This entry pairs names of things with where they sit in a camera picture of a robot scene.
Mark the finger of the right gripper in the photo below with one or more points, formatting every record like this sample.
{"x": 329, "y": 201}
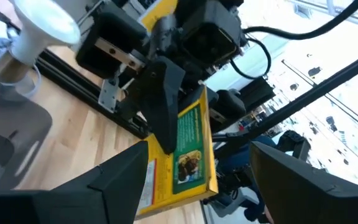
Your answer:
{"x": 228, "y": 107}
{"x": 162, "y": 109}

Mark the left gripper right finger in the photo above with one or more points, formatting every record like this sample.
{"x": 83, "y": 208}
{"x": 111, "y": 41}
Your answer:
{"x": 306, "y": 193}

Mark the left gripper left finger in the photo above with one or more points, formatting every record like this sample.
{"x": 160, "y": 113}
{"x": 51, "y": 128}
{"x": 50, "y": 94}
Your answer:
{"x": 113, "y": 186}

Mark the yellow green crayon box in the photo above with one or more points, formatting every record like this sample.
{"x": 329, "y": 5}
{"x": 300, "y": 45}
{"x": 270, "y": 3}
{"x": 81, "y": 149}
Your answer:
{"x": 191, "y": 137}

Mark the blue device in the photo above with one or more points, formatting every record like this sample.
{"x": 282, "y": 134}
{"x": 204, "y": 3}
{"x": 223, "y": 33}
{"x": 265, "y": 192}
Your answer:
{"x": 238, "y": 149}

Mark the white mushroom lamp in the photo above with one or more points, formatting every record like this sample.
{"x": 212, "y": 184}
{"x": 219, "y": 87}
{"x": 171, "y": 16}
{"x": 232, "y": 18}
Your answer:
{"x": 42, "y": 21}

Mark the dark grey plastic bin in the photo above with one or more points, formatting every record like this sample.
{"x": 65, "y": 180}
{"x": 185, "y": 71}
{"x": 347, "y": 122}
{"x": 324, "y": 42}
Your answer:
{"x": 11, "y": 124}

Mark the black aluminium frame rails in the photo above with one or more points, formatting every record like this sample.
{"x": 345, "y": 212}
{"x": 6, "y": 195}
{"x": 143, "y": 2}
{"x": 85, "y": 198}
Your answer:
{"x": 73, "y": 84}

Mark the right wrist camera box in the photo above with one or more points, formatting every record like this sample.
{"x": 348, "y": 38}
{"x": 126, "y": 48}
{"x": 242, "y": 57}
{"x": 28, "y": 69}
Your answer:
{"x": 211, "y": 40}

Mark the black rig frame beam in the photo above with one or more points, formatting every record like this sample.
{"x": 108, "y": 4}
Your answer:
{"x": 322, "y": 90}

